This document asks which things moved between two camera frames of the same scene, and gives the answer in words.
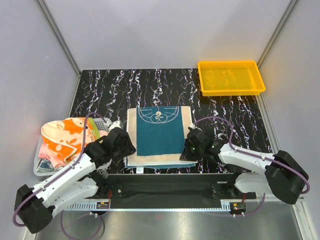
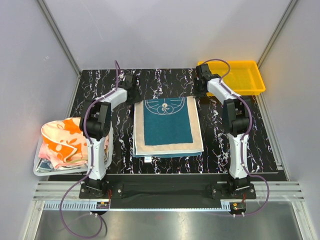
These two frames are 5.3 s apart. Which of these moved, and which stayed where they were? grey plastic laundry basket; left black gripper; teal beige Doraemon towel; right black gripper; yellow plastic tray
Moved: teal beige Doraemon towel; left black gripper; right black gripper
Stayed: grey plastic laundry basket; yellow plastic tray
